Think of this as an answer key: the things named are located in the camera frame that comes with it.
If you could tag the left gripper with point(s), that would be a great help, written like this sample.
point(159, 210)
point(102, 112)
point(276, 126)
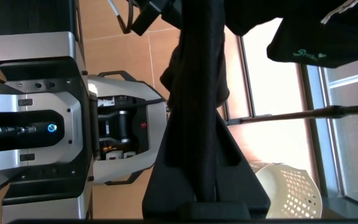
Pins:
point(149, 14)

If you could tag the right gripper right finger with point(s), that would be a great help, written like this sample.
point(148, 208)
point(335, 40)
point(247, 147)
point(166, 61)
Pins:
point(244, 186)

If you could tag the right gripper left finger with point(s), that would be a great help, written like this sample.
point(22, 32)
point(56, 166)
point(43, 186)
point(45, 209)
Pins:
point(160, 186)

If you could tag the black garment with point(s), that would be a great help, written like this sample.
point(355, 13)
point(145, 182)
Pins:
point(197, 93)

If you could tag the black shorts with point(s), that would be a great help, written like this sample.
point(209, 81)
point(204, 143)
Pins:
point(322, 40)

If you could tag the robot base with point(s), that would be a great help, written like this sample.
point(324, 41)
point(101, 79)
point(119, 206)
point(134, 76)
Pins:
point(42, 124)

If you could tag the white laundry basket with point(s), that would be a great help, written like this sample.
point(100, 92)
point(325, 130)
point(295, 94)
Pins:
point(291, 193)

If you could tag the black clothes rack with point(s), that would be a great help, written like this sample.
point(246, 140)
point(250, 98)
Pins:
point(322, 112)

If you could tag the window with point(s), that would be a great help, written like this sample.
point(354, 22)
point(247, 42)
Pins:
point(353, 155)

